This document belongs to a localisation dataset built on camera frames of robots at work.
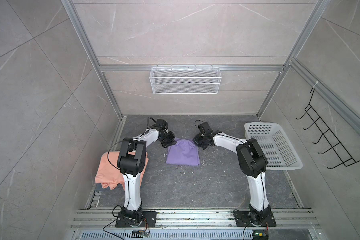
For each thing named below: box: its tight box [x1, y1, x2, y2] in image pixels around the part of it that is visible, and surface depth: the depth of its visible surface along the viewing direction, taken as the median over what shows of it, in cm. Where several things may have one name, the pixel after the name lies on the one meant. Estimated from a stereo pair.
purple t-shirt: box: [166, 137, 201, 166], surface depth 97 cm
